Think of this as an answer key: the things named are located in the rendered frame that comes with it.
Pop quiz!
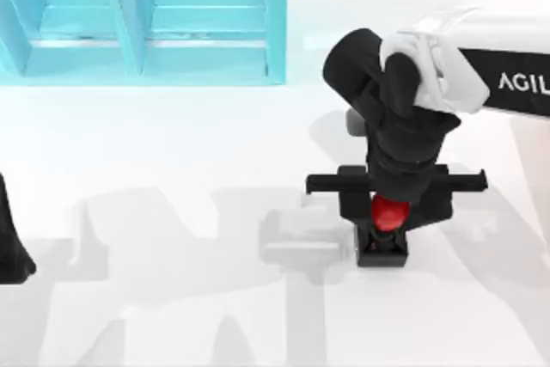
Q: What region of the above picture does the light blue rack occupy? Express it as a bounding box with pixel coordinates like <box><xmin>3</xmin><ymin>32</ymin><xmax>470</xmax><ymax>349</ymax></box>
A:
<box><xmin>0</xmin><ymin>0</ymin><xmax>288</xmax><ymax>87</ymax></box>

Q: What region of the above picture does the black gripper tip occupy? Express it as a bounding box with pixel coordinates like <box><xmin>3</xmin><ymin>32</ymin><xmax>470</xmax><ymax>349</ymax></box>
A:
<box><xmin>0</xmin><ymin>173</ymin><xmax>38</xmax><ymax>287</ymax></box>

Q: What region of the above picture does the red trophy with black base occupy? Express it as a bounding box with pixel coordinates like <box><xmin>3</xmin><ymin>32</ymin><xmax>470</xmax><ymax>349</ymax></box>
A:
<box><xmin>356</xmin><ymin>194</ymin><xmax>410</xmax><ymax>269</ymax></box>

